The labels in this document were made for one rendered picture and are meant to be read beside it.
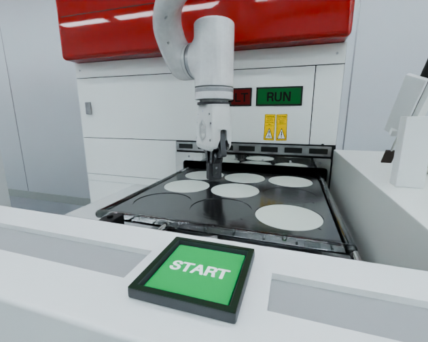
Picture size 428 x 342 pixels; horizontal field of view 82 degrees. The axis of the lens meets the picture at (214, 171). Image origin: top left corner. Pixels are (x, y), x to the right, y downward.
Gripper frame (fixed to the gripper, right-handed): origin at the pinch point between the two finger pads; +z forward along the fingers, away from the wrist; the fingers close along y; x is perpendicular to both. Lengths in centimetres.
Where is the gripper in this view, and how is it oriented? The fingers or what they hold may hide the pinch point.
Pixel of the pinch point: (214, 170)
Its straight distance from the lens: 57.4
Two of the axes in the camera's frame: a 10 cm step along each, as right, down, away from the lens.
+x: 9.2, -0.9, 3.9
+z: 0.0, 9.8, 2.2
